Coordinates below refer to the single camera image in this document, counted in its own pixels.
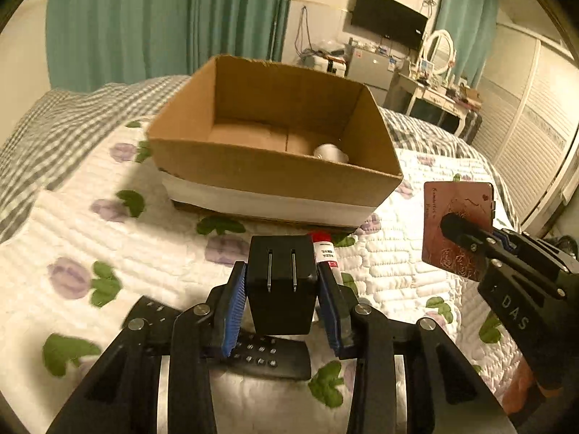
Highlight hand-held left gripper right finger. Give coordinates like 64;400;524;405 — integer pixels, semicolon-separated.
316;263;517;434

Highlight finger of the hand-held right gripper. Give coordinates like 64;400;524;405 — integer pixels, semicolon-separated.
440;212;500;260
491;230;521;255

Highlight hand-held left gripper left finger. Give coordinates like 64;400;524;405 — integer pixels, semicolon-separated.
45;261;249;434

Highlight pink patterned card box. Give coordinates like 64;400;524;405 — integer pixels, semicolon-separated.
422;181;495;283

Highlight black power adapter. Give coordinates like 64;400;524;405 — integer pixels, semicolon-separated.
245;235;318;336

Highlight brown cardboard box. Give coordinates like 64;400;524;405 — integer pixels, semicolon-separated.
147;54;404;229

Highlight person's right forearm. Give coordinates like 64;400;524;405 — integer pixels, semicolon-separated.
501;362;548;414

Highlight black remote control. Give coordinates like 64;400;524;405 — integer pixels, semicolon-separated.
122;296;313;381

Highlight small red-capped bottle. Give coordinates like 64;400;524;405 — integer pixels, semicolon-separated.
309;231;340;276

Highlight black suitcase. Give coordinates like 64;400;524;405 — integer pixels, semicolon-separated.
460;111;483;143

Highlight white louvred wardrobe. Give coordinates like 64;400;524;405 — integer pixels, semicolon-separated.
470;22;579;236

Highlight white dressing table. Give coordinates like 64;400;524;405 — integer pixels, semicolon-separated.
384;70;481;139

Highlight white cup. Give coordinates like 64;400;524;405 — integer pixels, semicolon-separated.
313;143;350;163

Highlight white floral quilt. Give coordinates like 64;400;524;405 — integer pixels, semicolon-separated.
0;118;521;434

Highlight white oval vanity mirror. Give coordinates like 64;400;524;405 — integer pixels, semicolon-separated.
418;29;454;77

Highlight grey mini fridge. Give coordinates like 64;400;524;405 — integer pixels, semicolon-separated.
345;44;405;91

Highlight narrow teal curtain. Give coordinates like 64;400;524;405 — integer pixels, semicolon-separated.
432;0;500;89

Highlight white countertop appliance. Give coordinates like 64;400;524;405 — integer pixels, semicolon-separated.
301;52;348;77

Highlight grey checked blanket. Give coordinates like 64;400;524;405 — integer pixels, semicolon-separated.
0;75;494;245

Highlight wide teal curtain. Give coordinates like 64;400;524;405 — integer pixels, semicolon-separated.
45;0;299;93

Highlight black wall television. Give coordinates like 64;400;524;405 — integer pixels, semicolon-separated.
350;0;430;50

